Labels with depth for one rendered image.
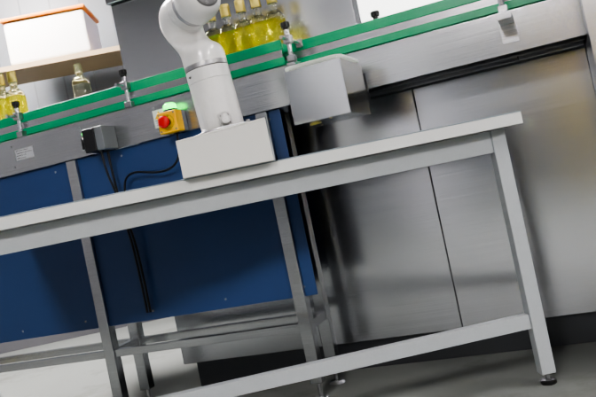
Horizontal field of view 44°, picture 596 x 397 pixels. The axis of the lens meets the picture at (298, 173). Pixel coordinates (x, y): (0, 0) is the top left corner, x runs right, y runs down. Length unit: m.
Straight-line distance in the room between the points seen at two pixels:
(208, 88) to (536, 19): 0.96
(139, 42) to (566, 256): 1.70
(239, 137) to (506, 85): 0.96
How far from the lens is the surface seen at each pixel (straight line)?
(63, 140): 2.74
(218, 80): 2.03
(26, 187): 2.87
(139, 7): 2.96
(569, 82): 2.48
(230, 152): 1.93
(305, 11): 2.63
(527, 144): 2.48
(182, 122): 2.44
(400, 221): 2.55
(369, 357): 2.07
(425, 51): 2.32
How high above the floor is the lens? 0.66
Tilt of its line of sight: 1 degrees up
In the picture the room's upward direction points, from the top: 12 degrees counter-clockwise
